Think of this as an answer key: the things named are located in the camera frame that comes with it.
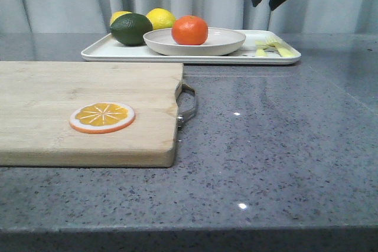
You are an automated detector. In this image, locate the beige round plate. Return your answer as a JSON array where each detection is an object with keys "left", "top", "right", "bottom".
[{"left": 144, "top": 27, "right": 246, "bottom": 56}]

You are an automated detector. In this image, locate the orange tangerine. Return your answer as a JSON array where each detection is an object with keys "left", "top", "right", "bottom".
[{"left": 171, "top": 15, "right": 208, "bottom": 45}]

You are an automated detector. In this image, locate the white bear print tray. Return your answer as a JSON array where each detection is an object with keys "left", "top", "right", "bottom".
[{"left": 82, "top": 30, "right": 301, "bottom": 65}]

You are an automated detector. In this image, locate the yellow plastic fork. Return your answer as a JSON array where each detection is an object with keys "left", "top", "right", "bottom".
[{"left": 265, "top": 36, "right": 295, "bottom": 57}]

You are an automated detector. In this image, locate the yellow plastic knife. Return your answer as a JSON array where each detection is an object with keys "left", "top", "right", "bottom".
[{"left": 255, "top": 40, "right": 268, "bottom": 57}]

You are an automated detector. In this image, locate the yellow lemon right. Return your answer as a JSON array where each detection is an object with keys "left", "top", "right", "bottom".
[{"left": 146, "top": 8, "right": 176, "bottom": 30}]

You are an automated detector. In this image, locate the yellow lemon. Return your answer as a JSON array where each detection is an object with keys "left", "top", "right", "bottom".
[
  {"left": 146, "top": 8, "right": 176, "bottom": 30},
  {"left": 109, "top": 11, "right": 131, "bottom": 25}
]

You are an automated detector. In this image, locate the green lime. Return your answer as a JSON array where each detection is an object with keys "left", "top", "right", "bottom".
[{"left": 110, "top": 13, "right": 153, "bottom": 46}]

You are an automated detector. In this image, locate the yellow lemon left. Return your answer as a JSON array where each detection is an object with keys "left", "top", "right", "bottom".
[{"left": 109, "top": 11, "right": 131, "bottom": 25}]

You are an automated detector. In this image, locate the orange slice toy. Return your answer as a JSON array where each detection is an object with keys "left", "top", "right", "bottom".
[{"left": 69, "top": 102, "right": 136, "bottom": 134}]

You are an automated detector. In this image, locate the grey curtain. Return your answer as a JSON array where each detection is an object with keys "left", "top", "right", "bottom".
[{"left": 1, "top": 0, "right": 377, "bottom": 34}]

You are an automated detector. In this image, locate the wooden cutting board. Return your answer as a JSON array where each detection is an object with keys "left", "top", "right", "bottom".
[{"left": 1, "top": 61, "right": 183, "bottom": 167}]

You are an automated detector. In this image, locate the metal board handle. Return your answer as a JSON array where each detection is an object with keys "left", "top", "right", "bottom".
[{"left": 177, "top": 83, "right": 198, "bottom": 129}]

